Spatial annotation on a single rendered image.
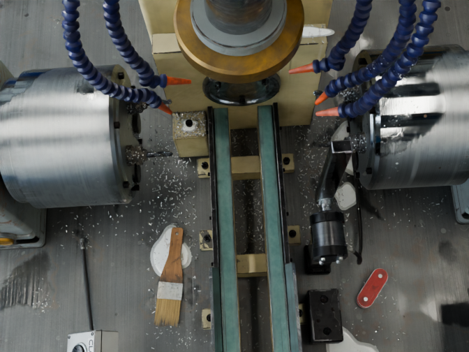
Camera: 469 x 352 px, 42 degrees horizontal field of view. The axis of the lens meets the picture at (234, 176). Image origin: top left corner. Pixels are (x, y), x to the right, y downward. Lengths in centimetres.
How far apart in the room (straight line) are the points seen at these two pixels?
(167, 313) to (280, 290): 25
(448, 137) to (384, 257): 36
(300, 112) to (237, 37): 51
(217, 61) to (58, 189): 38
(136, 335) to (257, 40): 69
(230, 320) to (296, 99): 45
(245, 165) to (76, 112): 42
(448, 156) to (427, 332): 40
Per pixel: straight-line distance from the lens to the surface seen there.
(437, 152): 105
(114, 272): 131
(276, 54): 84
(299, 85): 120
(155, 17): 119
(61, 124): 103
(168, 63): 110
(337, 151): 87
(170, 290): 127
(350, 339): 127
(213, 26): 83
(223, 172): 121
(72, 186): 106
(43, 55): 154
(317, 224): 106
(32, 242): 136
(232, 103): 122
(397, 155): 103
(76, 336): 104
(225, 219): 118
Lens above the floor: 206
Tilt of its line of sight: 71 degrees down
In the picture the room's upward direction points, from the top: 6 degrees counter-clockwise
